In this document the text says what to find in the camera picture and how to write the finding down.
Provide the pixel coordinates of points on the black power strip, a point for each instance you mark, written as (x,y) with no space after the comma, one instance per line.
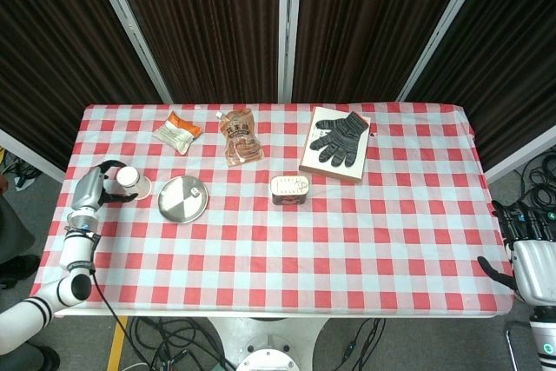
(551,216)

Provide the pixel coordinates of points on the orange spout pouch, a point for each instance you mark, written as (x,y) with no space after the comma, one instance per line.
(241,138)

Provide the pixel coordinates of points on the black gloves on card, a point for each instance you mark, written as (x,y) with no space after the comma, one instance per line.
(310,164)

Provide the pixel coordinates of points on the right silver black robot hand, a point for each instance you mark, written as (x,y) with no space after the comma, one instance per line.
(536,266)

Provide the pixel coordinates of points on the grey partition frame post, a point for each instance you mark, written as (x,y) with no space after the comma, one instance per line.
(130,28)
(289,28)
(443,32)

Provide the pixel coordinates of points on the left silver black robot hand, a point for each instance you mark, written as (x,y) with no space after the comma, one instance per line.
(89,190)

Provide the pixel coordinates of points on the white paper cup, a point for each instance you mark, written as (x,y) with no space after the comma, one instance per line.
(130,180)

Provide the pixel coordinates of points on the orange white snack packet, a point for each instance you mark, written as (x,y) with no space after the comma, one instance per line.
(176,134)

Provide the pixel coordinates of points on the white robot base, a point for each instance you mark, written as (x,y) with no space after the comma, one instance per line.
(273,358)

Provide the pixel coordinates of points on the rectangular tin can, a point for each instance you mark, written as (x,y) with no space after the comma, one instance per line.
(289,190)

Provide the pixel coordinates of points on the round metal plate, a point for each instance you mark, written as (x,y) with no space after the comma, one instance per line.
(178,203)

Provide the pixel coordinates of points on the dark ribbed partition panel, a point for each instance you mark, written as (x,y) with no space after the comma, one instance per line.
(52,62)
(512,62)
(369,28)
(208,28)

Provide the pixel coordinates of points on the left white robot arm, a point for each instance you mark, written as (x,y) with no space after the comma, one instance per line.
(76,249)

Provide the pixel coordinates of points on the grey striped knit glove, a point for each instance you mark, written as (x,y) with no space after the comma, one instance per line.
(341,136)

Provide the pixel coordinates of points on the small white die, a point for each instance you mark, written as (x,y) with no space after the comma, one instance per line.
(194,191)

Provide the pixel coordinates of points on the red white checked tablecloth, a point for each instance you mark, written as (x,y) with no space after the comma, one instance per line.
(304,249)

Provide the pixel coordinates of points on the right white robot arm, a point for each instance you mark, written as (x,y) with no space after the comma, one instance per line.
(545,336)

